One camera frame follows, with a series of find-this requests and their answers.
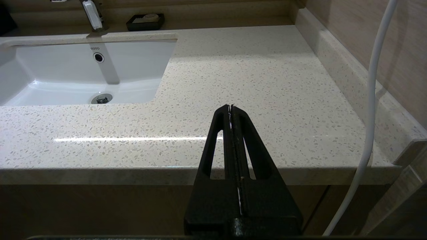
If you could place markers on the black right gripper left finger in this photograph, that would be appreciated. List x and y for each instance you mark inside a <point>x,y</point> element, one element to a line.
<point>200,206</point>

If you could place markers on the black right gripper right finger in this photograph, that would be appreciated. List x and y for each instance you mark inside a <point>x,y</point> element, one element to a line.
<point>267,200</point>

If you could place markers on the black box housing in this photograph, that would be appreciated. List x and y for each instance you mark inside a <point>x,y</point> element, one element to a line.
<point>6,18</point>

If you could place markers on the chrome sink drain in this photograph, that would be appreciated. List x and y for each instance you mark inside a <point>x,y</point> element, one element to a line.
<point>101,98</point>

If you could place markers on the white sink basin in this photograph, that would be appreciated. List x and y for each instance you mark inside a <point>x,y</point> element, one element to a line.
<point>133,66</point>

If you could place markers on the sink overflow hole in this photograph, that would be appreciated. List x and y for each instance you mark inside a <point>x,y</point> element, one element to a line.
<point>98,57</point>

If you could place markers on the black soap dish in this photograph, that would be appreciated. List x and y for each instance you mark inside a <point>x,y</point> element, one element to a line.
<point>133,25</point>

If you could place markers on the beige soap bar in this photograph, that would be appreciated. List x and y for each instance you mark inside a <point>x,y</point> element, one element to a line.
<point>150,16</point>

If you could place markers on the chrome faucet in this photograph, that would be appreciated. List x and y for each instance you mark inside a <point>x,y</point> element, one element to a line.
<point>91,15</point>

